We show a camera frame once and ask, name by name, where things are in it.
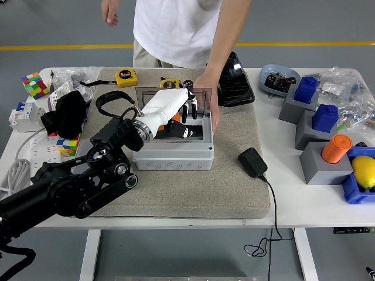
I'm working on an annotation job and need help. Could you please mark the smoky transparent box lid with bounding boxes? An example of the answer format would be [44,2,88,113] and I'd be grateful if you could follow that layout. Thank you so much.
[135,87,212,118]

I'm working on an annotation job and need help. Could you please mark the small colourful puzzle cube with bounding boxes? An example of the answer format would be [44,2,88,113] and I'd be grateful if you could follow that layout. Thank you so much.
[56,134,81,158]

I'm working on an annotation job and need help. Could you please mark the blue-grey bowl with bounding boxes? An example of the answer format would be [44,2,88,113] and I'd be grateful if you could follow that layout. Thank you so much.
[260,64,302,98]

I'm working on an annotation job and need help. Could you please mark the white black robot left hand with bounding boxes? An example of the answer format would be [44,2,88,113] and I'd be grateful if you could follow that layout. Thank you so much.
[137,87,199,141]

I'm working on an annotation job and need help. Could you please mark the blue block battery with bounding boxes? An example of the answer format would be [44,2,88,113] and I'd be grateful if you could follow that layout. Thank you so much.
[294,76,320,105]
[311,104,340,133]

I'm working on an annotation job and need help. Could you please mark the black adapter cord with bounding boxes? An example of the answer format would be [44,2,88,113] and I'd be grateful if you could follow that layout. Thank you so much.
[243,174,294,281]

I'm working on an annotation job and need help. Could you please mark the yellow tape measure chrome face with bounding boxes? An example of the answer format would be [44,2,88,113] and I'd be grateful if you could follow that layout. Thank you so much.
[159,77,182,88]

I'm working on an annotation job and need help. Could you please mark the person's right hand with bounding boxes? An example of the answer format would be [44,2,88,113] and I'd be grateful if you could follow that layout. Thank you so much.
[101,0,120,29]

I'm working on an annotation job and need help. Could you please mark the white circuit breaker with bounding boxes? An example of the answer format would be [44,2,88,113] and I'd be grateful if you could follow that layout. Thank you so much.
[8,101,46,133]

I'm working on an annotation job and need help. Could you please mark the white table leg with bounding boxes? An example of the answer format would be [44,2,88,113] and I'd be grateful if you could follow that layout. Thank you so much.
[79,229,102,281]
[294,227,319,281]

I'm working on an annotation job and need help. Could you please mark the clear bags of small parts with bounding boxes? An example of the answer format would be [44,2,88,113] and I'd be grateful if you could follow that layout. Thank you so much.
[316,66,375,132]

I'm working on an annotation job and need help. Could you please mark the black plug adapter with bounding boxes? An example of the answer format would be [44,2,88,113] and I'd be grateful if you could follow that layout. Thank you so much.
[237,147,269,179]

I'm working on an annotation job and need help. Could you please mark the yellow lemon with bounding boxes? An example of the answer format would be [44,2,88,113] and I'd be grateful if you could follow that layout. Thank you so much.
[351,156,375,190]

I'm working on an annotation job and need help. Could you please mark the blue plastic bin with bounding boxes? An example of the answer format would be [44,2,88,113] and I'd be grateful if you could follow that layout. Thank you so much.
[340,146,375,205]

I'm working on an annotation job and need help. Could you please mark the person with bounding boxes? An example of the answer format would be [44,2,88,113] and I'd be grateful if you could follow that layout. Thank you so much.
[132,0,224,70]

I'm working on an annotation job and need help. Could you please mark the small white module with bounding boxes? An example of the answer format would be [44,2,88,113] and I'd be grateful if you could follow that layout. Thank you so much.
[74,86,95,102]

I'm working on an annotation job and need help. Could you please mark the large colourful puzzle cube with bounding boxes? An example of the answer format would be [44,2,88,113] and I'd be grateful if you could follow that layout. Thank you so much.
[21,72,50,101]

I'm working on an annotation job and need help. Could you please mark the grey plastic junction box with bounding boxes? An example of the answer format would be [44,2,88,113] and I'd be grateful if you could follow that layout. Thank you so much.
[132,115,216,172]

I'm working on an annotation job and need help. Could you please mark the black cloth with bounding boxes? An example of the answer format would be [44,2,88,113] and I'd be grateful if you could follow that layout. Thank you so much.
[40,90,88,140]

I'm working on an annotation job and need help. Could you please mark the white purple card packet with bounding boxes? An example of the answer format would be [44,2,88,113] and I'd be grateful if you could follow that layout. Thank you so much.
[47,80,74,112]

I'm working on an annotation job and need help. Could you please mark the grey cube holder round hole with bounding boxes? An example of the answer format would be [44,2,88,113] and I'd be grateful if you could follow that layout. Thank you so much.
[71,152,92,176]

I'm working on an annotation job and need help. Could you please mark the clear plastic bag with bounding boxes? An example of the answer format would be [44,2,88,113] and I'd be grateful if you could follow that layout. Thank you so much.
[54,66,102,88]

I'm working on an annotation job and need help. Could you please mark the person's left hand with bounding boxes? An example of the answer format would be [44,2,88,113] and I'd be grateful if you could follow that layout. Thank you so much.
[193,72,221,136]

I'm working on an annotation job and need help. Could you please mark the white power strip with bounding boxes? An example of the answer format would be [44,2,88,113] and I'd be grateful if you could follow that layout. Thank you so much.
[30,133,64,184]

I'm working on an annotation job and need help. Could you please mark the dark electronic parts pile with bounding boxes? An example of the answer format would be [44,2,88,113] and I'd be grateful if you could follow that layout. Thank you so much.
[264,72,297,94]

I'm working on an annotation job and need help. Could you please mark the grey-brown fabric mat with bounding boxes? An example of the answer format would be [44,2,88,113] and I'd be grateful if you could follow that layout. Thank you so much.
[63,67,271,220]

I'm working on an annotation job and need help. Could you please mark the black table control panel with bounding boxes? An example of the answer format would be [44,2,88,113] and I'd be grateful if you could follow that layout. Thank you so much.
[333,227,375,235]

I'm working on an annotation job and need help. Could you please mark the orange cylinder battery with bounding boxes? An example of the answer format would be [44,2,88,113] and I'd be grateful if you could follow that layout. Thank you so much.
[321,133,353,165]
[159,112,183,132]

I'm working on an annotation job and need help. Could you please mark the yellow tape measure black strap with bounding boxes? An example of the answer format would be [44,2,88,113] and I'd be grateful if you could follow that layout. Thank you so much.
[80,68,138,88]

